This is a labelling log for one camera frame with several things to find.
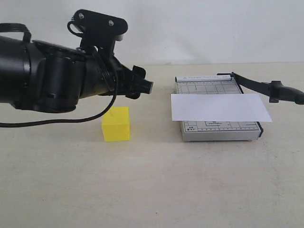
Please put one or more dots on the grey paper cutter base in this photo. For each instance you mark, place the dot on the grey paper cutter base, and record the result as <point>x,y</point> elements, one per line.
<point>222,83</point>

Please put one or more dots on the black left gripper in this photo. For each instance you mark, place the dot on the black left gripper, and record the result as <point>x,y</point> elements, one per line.
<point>106,76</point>

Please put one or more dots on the white paper sheet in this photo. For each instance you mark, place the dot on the white paper sheet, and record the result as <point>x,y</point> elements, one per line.
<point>222,108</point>

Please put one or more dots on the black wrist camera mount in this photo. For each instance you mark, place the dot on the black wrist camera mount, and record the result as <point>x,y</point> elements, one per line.
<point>97,30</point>

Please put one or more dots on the black cutter blade lever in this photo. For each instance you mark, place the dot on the black cutter blade lever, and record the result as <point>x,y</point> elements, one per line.
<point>275,90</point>

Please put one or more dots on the yellow foam cube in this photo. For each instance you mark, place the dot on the yellow foam cube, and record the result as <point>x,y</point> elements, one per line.
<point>116,124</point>

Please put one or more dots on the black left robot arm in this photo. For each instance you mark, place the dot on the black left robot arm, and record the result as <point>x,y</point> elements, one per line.
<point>44,77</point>

